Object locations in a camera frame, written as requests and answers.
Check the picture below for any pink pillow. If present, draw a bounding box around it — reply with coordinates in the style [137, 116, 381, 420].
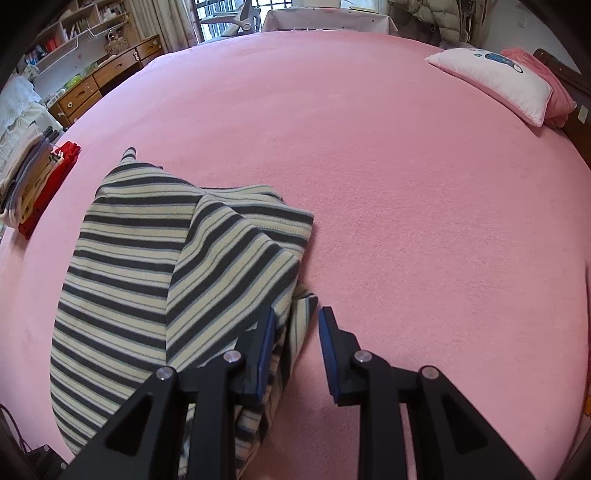
[501, 48, 578, 127]

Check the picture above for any grey puffer jacket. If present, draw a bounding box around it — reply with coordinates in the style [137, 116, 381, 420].
[388, 0, 476, 47]

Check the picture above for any striped long-sleeve shirt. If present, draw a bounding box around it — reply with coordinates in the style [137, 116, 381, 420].
[50, 147, 319, 480]

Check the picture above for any folded white grey sweater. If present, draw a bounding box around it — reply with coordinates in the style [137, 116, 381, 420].
[0, 131, 49, 220]

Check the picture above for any folded red garment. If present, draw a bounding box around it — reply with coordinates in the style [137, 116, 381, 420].
[18, 141, 81, 240]

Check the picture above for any wooden desk with drawers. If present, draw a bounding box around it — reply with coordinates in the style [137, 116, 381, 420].
[48, 34, 162, 127]

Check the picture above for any small table with tablecloth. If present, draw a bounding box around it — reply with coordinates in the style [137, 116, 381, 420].
[261, 7, 400, 35]

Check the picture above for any beige curtain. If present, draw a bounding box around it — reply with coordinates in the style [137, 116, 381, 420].
[124, 0, 199, 54]

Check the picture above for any grey office chair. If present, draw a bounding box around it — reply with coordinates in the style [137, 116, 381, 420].
[201, 0, 259, 38]

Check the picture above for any black box device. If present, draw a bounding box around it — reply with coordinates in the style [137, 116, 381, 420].
[23, 445, 70, 480]

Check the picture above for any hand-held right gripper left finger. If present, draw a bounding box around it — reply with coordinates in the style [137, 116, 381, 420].
[58, 305, 278, 480]

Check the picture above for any dark wooden headboard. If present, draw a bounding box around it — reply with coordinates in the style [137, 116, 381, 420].
[533, 48, 591, 162]

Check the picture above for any wooden bookshelf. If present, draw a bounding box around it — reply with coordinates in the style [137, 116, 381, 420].
[23, 0, 130, 75]

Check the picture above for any black cable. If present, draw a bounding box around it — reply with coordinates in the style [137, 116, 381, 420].
[0, 404, 33, 455]

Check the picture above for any white pillow with blue print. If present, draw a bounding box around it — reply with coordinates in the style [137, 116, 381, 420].
[425, 47, 554, 127]

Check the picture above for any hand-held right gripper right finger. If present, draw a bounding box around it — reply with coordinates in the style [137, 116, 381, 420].
[318, 306, 536, 480]

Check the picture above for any folded yellow garment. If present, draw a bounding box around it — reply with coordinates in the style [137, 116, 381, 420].
[18, 148, 65, 217]

